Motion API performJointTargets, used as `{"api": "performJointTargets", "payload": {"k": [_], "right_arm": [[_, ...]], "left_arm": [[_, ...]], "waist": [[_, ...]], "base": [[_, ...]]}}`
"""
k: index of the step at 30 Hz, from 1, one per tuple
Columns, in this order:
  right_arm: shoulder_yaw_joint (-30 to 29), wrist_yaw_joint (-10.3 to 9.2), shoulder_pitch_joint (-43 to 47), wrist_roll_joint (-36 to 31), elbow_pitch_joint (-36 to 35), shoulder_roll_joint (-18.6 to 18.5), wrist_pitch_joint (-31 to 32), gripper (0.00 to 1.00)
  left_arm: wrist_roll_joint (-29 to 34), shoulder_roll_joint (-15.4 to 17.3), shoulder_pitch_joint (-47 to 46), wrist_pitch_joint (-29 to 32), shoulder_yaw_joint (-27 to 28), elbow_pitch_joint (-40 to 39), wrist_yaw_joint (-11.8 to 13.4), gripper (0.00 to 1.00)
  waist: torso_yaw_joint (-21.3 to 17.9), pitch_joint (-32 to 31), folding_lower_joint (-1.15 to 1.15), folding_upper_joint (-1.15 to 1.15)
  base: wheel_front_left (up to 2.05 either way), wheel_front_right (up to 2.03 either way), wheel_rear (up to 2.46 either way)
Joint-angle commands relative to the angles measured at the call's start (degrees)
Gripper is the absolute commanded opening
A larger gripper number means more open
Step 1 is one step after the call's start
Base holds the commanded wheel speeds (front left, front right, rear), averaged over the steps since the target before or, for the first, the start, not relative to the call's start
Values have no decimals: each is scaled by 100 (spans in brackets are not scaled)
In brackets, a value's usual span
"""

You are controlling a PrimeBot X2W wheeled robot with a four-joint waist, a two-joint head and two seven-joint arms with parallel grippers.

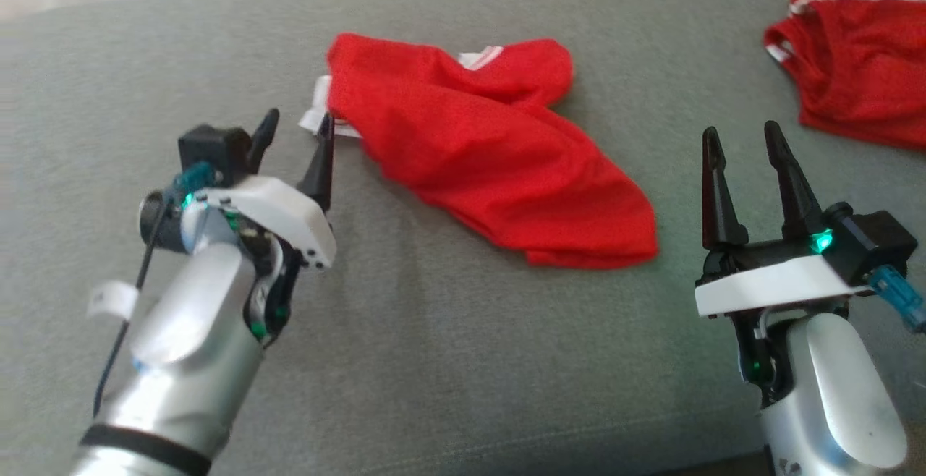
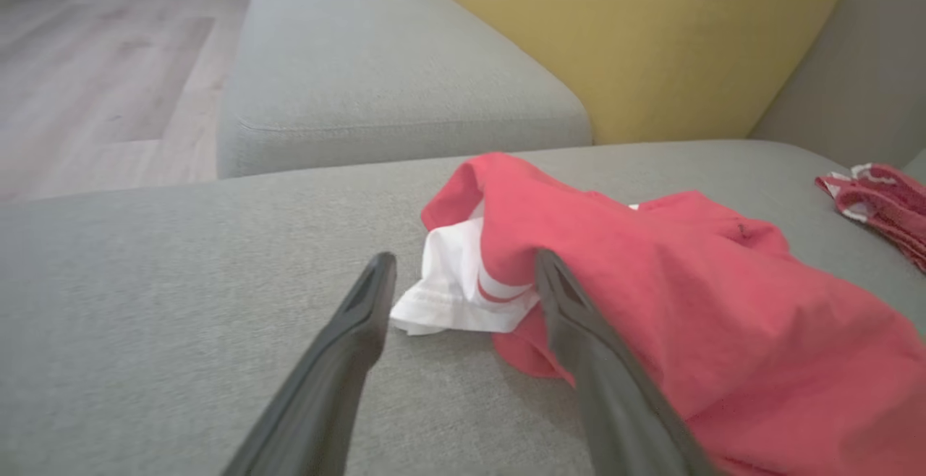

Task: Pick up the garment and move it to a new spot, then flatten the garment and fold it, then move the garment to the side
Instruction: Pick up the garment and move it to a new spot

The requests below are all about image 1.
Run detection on left arm teal cable connector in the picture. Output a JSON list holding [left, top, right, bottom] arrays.
[[168, 162, 219, 200]]

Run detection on large grey sofa seat cushion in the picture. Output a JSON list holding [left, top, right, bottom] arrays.
[[0, 0, 926, 476]]

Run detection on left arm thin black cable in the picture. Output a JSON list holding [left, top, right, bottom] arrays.
[[92, 197, 176, 419]]

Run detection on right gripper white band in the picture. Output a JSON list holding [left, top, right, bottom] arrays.
[[693, 119, 872, 319]]

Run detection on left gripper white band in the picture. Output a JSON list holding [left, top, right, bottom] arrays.
[[182, 108, 338, 271]]

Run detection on right arm teal cable connector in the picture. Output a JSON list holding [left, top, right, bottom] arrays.
[[867, 265, 926, 333]]

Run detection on arm teal cable connector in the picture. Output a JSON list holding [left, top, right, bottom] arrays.
[[168, 162, 219, 200], [867, 265, 926, 333]]

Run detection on red shorts with white stripe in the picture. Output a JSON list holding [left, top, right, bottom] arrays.
[[763, 0, 926, 151]]

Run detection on red basketball jersey white sleeves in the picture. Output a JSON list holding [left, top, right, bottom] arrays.
[[300, 33, 660, 270]]

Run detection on left arm white cable tag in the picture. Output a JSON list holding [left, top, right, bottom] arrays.
[[86, 280, 139, 322]]

